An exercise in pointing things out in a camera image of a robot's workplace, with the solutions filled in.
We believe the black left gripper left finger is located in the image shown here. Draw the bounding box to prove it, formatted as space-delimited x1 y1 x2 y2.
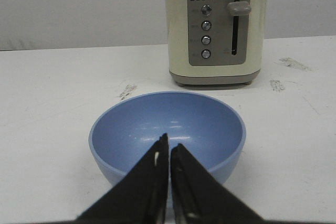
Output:
76 133 168 221

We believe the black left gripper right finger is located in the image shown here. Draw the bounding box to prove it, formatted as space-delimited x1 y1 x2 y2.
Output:
170 144 263 221

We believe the blue bowl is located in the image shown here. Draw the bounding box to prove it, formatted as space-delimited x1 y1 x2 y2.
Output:
89 92 246 185

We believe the cream two-slot toaster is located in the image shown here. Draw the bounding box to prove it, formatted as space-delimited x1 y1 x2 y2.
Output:
165 0 267 85

